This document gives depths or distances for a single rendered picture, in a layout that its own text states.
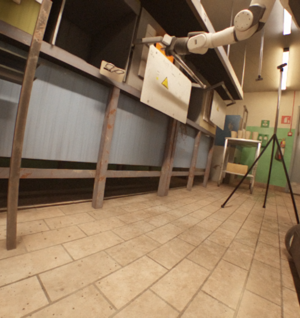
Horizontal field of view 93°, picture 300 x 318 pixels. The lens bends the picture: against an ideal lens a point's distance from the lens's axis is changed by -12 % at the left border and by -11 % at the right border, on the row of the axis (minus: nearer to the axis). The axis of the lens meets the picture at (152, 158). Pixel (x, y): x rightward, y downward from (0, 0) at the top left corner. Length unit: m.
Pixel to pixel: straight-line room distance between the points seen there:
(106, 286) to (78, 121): 0.82
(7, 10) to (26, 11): 0.07
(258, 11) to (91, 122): 0.98
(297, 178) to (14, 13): 5.00
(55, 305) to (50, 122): 0.77
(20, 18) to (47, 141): 0.56
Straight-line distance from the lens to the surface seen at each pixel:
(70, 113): 1.01
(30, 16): 1.01
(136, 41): 1.27
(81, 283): 0.62
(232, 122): 4.00
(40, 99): 0.97
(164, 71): 1.30
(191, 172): 2.16
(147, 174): 1.47
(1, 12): 0.98
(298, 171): 4.82
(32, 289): 0.62
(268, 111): 5.00
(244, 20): 0.89
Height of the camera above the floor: 0.43
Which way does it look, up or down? 2 degrees down
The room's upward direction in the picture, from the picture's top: 9 degrees clockwise
